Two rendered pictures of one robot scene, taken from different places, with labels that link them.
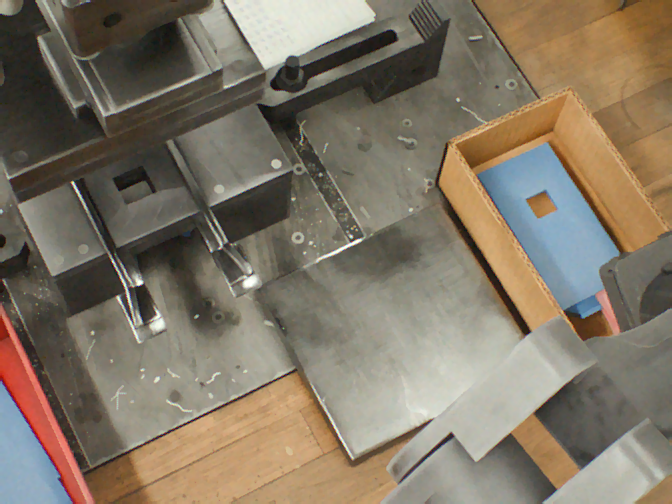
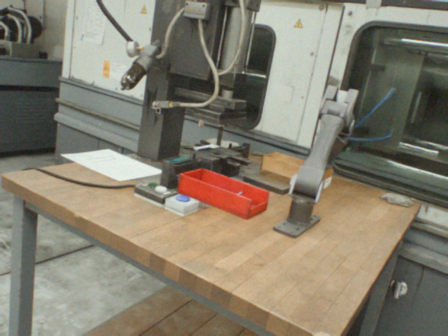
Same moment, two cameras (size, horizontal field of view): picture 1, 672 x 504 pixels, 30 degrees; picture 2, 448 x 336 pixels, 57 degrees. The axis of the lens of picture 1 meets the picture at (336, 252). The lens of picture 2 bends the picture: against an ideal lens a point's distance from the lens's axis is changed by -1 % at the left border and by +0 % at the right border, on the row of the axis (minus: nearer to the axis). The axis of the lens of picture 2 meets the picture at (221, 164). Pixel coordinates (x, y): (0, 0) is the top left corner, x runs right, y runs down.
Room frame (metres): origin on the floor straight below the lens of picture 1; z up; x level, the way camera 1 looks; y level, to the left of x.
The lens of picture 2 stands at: (-0.88, 0.73, 1.33)
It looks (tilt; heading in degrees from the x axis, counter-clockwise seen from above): 15 degrees down; 336
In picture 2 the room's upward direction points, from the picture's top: 10 degrees clockwise
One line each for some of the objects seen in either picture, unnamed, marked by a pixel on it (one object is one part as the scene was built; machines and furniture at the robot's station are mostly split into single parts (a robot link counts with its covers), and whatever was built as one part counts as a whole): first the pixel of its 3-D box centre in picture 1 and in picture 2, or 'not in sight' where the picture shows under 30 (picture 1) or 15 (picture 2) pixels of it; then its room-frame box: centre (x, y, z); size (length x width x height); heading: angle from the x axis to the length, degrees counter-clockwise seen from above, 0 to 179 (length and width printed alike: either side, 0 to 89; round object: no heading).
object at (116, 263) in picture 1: (94, 221); (212, 157); (0.40, 0.18, 0.98); 0.13 x 0.01 x 0.03; 36
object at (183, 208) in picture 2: not in sight; (180, 208); (0.12, 0.37, 0.90); 0.07 x 0.07 x 0.06; 36
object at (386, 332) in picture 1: (397, 329); (272, 181); (0.37, -0.06, 0.91); 0.17 x 0.16 x 0.02; 126
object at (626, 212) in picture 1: (585, 255); (296, 171); (0.45, -0.20, 0.93); 0.25 x 0.13 x 0.08; 36
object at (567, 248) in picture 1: (563, 227); not in sight; (0.47, -0.18, 0.93); 0.15 x 0.07 x 0.03; 35
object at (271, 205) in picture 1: (152, 197); (214, 165); (0.44, 0.15, 0.94); 0.20 x 0.10 x 0.07; 126
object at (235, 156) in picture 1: (148, 172); (216, 154); (0.44, 0.15, 0.98); 0.20 x 0.10 x 0.01; 126
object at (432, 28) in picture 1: (402, 49); (241, 153); (0.61, -0.03, 0.95); 0.06 x 0.03 x 0.09; 126
